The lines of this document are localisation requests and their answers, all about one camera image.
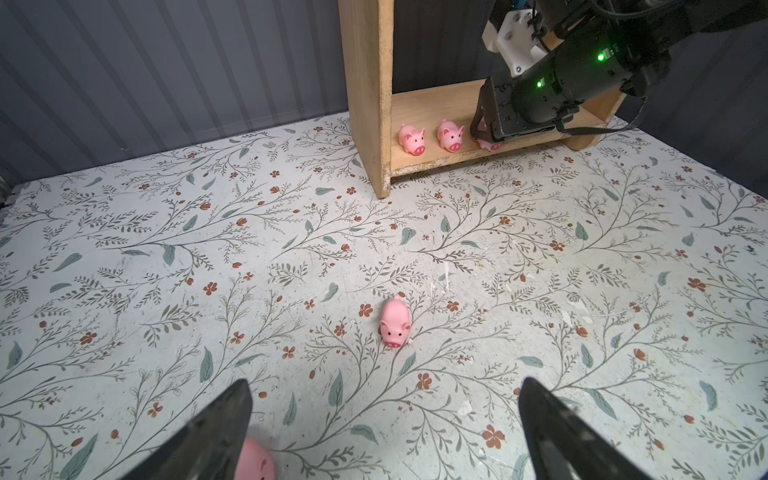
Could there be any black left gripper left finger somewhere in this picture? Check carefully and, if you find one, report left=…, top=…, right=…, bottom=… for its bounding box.
left=124, top=379, right=253, bottom=480

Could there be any wooden shelf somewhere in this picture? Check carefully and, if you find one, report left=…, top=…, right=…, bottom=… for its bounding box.
left=337, top=0, right=628, bottom=200

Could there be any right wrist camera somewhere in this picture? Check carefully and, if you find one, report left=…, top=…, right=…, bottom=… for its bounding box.
left=482, top=6, right=546, bottom=78

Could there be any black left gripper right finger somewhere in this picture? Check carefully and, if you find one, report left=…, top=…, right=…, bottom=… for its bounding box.
left=519, top=377, right=650, bottom=480

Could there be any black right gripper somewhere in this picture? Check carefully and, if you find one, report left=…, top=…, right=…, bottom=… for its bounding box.
left=470, top=23, right=671, bottom=144

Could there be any pink pig toy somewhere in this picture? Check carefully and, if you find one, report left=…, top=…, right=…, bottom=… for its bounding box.
left=398, top=124, right=426, bottom=157
left=379, top=298, right=412, bottom=349
left=437, top=120, right=465, bottom=153
left=234, top=437, right=277, bottom=480
left=475, top=120, right=502, bottom=152

